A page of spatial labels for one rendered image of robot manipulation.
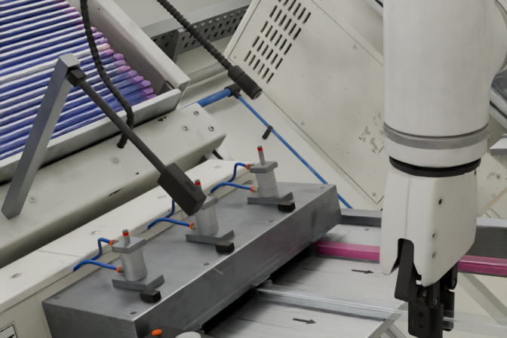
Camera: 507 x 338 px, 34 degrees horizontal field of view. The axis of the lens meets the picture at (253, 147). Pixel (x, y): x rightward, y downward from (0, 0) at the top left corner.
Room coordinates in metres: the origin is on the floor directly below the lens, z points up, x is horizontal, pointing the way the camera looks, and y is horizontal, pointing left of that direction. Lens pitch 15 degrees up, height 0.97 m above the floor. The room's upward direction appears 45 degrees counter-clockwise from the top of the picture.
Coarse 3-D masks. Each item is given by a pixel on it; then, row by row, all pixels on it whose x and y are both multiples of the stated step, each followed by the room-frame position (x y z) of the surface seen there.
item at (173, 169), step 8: (168, 168) 0.71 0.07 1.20; (176, 168) 0.71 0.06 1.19; (160, 176) 0.71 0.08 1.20; (168, 176) 0.71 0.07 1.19; (176, 176) 0.71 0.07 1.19; (184, 176) 0.71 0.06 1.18; (160, 184) 0.72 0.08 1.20; (168, 184) 0.71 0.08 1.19; (176, 184) 0.71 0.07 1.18; (184, 184) 0.71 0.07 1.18; (192, 184) 0.71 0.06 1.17; (168, 192) 0.72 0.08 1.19; (176, 192) 0.71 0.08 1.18; (184, 192) 0.71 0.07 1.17; (192, 192) 0.71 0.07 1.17; (200, 192) 0.71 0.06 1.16; (176, 200) 0.72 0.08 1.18; (184, 200) 0.71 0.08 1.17; (192, 200) 0.71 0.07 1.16; (200, 200) 0.71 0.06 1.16; (184, 208) 0.72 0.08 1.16; (192, 208) 0.71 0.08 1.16
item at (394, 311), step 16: (256, 288) 0.88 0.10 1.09; (272, 288) 0.87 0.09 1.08; (288, 288) 0.87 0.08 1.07; (304, 304) 0.85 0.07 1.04; (320, 304) 0.84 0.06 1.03; (336, 304) 0.83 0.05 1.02; (352, 304) 0.82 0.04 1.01; (368, 304) 0.81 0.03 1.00; (384, 304) 0.81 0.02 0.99; (400, 304) 0.81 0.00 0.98; (400, 320) 0.80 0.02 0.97; (448, 320) 0.77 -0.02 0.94; (464, 320) 0.77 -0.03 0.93; (480, 320) 0.76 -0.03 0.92; (496, 320) 0.76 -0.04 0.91
